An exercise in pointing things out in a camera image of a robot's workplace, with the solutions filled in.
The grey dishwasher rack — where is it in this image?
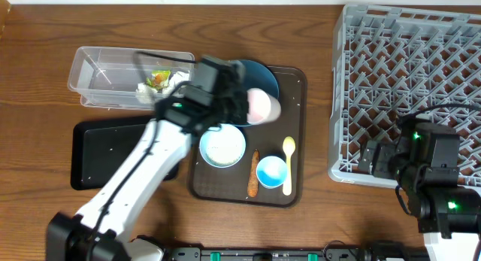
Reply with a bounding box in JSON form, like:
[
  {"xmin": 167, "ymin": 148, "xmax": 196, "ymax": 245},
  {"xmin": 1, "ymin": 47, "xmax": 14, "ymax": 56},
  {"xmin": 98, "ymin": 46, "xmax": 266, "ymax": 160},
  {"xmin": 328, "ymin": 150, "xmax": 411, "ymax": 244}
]
[{"xmin": 328, "ymin": 5, "xmax": 480, "ymax": 190}]

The light blue cup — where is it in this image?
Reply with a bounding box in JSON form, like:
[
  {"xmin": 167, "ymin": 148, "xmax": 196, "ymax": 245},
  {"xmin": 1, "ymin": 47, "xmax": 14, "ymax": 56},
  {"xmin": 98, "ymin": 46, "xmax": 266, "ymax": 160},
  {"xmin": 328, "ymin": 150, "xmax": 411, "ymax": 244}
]
[{"xmin": 256, "ymin": 156, "xmax": 287, "ymax": 189}]

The light blue rice bowl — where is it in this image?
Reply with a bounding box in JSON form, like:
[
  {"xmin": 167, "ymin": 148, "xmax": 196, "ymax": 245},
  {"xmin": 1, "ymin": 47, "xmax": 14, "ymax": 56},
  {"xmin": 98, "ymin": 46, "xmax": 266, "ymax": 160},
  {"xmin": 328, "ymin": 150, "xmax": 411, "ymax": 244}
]
[{"xmin": 198, "ymin": 124, "xmax": 247, "ymax": 168}]

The clear plastic bin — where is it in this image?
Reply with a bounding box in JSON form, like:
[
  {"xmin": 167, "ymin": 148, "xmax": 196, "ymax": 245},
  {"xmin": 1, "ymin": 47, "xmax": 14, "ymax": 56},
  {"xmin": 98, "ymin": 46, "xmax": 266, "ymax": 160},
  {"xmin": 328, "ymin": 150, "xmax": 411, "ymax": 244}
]
[{"xmin": 68, "ymin": 47, "xmax": 195, "ymax": 111}]

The dark blue plate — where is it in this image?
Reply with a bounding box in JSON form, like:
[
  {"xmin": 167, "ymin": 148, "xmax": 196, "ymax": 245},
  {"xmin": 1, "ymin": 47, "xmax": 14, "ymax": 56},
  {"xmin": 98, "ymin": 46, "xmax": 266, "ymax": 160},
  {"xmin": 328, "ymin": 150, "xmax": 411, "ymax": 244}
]
[{"xmin": 228, "ymin": 59, "xmax": 280, "ymax": 127}]

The pink plastic cup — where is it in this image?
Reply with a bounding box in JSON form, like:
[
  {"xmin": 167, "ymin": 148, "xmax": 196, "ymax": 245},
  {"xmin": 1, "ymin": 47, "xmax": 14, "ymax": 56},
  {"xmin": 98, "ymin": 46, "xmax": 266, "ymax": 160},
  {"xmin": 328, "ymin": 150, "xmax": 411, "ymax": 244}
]
[{"xmin": 247, "ymin": 88, "xmax": 281, "ymax": 125}]

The brown serving tray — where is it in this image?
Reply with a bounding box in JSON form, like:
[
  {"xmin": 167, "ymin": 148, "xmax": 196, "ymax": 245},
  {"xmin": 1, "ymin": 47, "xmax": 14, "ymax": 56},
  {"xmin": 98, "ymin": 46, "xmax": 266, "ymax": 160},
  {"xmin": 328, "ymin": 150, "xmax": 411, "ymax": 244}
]
[{"xmin": 188, "ymin": 65, "xmax": 307, "ymax": 208}]

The yellow plastic spoon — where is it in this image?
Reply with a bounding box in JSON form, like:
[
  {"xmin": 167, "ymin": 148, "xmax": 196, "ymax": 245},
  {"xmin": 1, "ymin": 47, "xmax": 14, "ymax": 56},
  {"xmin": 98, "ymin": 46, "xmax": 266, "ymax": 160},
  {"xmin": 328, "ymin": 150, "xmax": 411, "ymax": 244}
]
[{"xmin": 283, "ymin": 136, "xmax": 295, "ymax": 196}]

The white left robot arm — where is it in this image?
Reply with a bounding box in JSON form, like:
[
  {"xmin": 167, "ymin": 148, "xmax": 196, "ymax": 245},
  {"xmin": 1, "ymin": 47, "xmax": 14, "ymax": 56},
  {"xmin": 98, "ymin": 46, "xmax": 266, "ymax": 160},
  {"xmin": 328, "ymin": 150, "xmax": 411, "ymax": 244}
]
[{"xmin": 46, "ymin": 56, "xmax": 249, "ymax": 260}]

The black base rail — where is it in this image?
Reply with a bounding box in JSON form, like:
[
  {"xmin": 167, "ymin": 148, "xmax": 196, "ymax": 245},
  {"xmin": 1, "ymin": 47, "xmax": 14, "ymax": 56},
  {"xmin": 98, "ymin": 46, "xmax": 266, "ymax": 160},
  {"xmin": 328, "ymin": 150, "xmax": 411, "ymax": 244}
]
[{"xmin": 165, "ymin": 247, "xmax": 429, "ymax": 261}]

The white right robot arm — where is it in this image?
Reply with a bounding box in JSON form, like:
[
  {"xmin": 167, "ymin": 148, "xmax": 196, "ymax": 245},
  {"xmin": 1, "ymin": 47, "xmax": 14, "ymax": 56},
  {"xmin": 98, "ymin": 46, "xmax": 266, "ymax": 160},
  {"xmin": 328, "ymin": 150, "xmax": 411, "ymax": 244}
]
[{"xmin": 358, "ymin": 118, "xmax": 480, "ymax": 260}]

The pandan cake wrapper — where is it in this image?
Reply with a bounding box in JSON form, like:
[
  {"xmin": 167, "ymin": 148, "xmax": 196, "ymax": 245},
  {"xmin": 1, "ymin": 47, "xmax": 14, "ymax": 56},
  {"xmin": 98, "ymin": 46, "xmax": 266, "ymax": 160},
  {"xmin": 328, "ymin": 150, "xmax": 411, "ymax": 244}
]
[{"xmin": 147, "ymin": 70, "xmax": 171, "ymax": 90}]

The orange carrot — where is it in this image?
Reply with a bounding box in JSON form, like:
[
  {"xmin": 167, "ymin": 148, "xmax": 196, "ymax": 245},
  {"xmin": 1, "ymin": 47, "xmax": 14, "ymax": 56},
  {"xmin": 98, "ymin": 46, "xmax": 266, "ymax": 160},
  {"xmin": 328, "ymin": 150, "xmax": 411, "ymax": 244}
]
[{"xmin": 247, "ymin": 150, "xmax": 260, "ymax": 198}]

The black tray bin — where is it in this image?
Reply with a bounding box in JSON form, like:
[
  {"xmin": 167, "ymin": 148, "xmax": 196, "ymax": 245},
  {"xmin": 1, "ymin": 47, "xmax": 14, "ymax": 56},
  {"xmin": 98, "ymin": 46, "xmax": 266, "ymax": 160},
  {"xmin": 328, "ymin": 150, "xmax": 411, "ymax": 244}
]
[{"xmin": 70, "ymin": 114, "xmax": 180, "ymax": 191}]

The crumpled white napkin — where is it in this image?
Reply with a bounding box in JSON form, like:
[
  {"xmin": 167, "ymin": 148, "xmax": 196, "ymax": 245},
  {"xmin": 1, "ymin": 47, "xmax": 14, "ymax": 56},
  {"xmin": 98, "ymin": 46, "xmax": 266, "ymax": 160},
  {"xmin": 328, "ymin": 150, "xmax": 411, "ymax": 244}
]
[{"xmin": 135, "ymin": 71, "xmax": 190, "ymax": 104}]

